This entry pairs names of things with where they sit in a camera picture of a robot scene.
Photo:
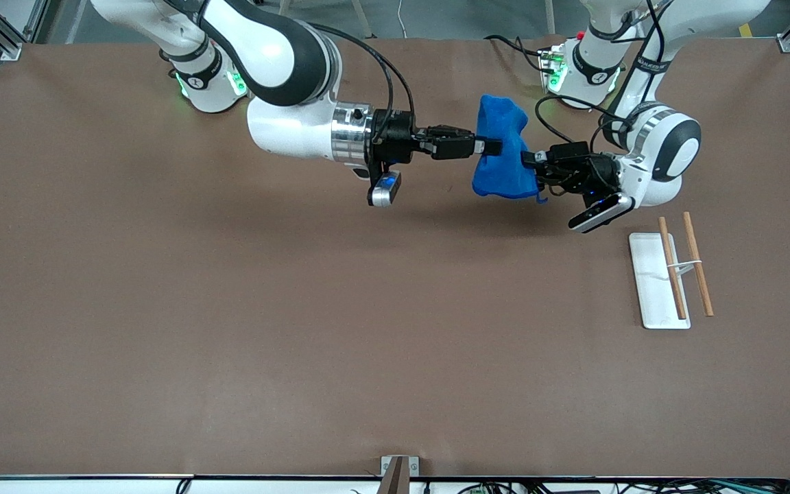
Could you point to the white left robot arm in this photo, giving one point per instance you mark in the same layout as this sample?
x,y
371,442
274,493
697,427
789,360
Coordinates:
x,y
673,144

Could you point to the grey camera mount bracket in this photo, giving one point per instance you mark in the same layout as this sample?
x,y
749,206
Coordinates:
x,y
399,473

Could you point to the white towel rack wooden bars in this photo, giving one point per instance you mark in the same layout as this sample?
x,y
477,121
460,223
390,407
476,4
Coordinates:
x,y
655,295

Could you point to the blue microfibre towel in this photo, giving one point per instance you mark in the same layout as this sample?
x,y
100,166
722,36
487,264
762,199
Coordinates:
x,y
498,178

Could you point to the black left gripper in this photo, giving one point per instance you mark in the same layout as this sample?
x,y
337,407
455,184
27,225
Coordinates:
x,y
579,171

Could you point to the white stand leg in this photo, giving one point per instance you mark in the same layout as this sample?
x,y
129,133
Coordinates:
x,y
549,17
362,20
285,5

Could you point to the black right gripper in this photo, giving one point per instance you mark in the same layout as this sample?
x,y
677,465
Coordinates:
x,y
395,137

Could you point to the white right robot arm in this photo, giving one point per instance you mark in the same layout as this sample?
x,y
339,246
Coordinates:
x,y
285,130

